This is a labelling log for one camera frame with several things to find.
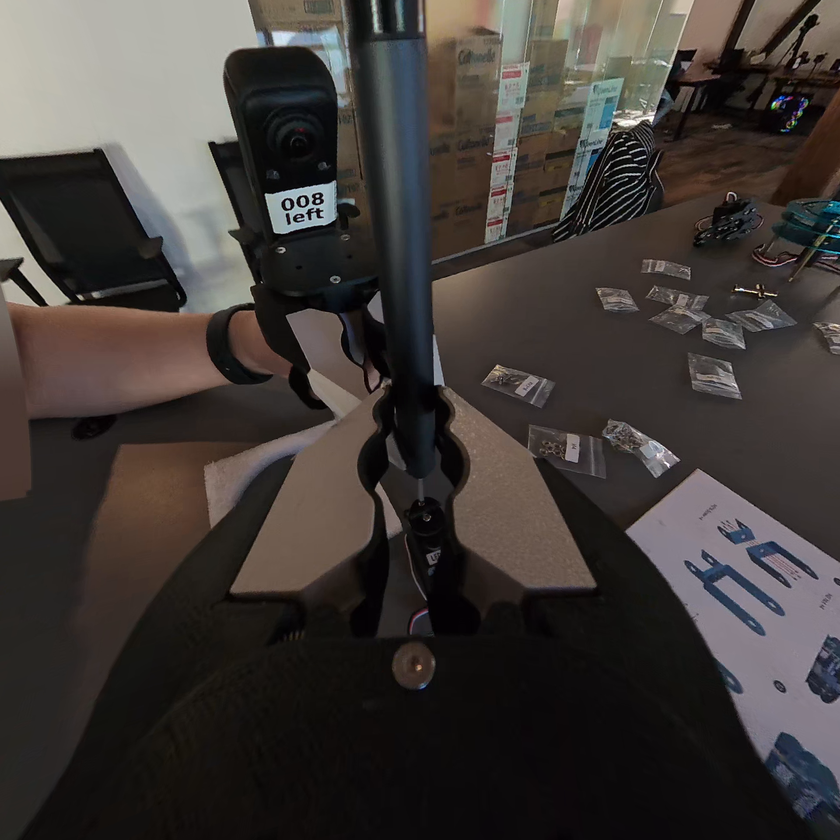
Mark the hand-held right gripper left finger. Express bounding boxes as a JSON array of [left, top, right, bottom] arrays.
[[230, 386, 396, 636]]

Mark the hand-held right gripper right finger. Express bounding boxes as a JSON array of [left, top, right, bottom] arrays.
[[433, 386, 597, 636]]

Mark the black servo motor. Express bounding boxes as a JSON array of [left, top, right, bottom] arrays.
[[402, 499, 454, 595]]

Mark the black screwdriver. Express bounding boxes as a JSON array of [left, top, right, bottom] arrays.
[[346, 0, 437, 503]]

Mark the person's left forearm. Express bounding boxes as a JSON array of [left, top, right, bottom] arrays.
[[29, 302, 290, 421]]

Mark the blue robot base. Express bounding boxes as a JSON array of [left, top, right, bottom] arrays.
[[771, 199, 840, 263]]

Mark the dark desk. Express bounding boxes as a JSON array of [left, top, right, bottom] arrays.
[[0, 197, 840, 840]]

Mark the clear screw bag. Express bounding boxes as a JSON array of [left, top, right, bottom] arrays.
[[528, 424, 606, 479], [481, 364, 557, 409], [602, 419, 681, 479]]

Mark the black wristband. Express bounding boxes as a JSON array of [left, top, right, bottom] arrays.
[[205, 303, 275, 386]]

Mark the brown flat sheet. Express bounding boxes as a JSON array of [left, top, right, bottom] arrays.
[[82, 445, 277, 664]]

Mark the assembly instruction sheet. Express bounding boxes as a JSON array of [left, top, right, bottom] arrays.
[[625, 468, 840, 837]]

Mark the stack of cardboard boxes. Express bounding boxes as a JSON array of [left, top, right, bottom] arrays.
[[252, 0, 664, 260]]

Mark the black office chair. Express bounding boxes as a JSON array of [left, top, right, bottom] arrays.
[[0, 147, 188, 312]]

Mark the cluster of clear parts bags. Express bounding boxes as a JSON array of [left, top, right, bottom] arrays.
[[594, 258, 840, 401]]

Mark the striped black white garment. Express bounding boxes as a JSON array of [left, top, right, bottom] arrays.
[[554, 120, 665, 242]]

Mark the black robot claw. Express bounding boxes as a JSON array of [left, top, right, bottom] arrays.
[[693, 192, 766, 249]]

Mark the wooden work table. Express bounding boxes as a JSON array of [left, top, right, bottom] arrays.
[[672, 49, 840, 142]]

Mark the wooden pillar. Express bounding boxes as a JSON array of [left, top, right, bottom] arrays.
[[771, 108, 840, 206]]

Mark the rainbow lit computer fan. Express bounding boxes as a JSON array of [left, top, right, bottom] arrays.
[[769, 94, 815, 134]]

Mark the servo cable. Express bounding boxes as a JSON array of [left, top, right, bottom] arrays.
[[407, 577, 437, 636]]

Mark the red white wire bundle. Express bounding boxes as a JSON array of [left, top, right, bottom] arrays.
[[753, 241, 840, 271]]

